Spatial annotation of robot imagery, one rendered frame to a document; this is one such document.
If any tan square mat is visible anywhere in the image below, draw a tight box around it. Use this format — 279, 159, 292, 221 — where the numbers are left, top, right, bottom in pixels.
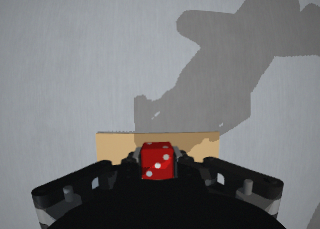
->
96, 131, 220, 165

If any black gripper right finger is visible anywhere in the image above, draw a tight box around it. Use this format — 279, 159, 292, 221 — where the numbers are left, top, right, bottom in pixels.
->
172, 146, 284, 219

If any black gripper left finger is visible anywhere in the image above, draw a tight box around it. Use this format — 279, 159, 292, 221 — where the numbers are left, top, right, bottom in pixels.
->
31, 147, 142, 229

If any red die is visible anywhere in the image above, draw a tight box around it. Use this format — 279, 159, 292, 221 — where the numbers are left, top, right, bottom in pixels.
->
141, 142, 174, 180

